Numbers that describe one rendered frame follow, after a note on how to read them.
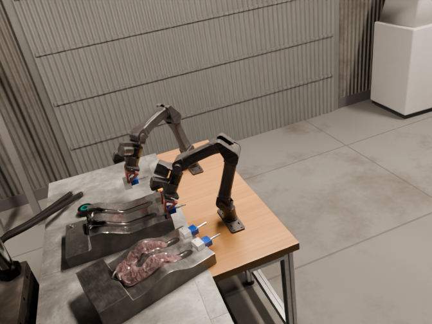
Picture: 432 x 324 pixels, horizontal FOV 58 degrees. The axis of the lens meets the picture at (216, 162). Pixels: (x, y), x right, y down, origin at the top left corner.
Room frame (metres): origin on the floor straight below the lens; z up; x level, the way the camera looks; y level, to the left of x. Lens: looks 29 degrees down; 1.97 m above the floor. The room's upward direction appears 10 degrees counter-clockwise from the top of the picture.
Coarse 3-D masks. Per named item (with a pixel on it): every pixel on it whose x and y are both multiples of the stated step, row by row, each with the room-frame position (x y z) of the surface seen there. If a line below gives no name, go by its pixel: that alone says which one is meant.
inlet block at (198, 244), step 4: (216, 236) 1.32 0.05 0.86; (192, 240) 1.28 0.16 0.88; (196, 240) 1.28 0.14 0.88; (200, 240) 1.28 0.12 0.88; (204, 240) 1.29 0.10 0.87; (208, 240) 1.28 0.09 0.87; (192, 244) 1.28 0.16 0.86; (196, 244) 1.26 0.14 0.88; (200, 244) 1.25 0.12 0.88; (204, 244) 1.26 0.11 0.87; (208, 244) 1.27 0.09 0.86; (212, 244) 1.28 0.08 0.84; (196, 248) 1.25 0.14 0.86; (200, 248) 1.25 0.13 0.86
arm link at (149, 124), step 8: (160, 104) 1.99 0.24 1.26; (160, 112) 1.92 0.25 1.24; (176, 112) 1.97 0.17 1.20; (152, 120) 1.88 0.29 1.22; (160, 120) 1.91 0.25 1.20; (176, 120) 1.96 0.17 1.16; (136, 128) 1.84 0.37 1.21; (144, 128) 1.81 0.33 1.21; (152, 128) 1.87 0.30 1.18; (136, 136) 1.78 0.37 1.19
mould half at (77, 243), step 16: (112, 208) 1.60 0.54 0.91; (128, 208) 1.61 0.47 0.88; (144, 208) 1.58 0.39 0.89; (80, 224) 1.57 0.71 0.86; (144, 224) 1.45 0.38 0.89; (160, 224) 1.44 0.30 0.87; (80, 240) 1.44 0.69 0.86; (96, 240) 1.37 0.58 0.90; (112, 240) 1.39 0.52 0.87; (128, 240) 1.40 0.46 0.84; (80, 256) 1.35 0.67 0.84; (96, 256) 1.37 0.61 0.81
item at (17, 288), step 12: (24, 264) 1.43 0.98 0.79; (24, 276) 1.36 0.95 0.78; (0, 288) 1.30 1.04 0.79; (12, 288) 1.29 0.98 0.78; (24, 288) 1.30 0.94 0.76; (0, 300) 1.23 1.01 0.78; (12, 300) 1.21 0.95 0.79; (24, 300) 1.24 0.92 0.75; (0, 312) 1.16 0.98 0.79; (12, 312) 1.15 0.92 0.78; (24, 312) 1.18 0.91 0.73
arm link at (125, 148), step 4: (140, 136) 1.78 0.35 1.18; (144, 136) 1.79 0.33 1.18; (132, 140) 1.83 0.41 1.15; (140, 140) 1.77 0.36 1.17; (144, 140) 1.78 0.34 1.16; (120, 144) 1.74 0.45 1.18; (124, 144) 1.73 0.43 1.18; (128, 144) 1.74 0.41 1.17; (132, 144) 1.76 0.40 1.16; (140, 144) 1.77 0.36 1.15; (144, 144) 1.78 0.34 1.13; (120, 148) 1.73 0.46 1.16; (124, 148) 1.72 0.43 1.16; (128, 148) 1.73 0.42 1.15; (132, 148) 1.75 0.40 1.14; (120, 152) 1.73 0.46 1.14; (124, 152) 1.71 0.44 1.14; (128, 152) 1.72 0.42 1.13; (132, 152) 1.74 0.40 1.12
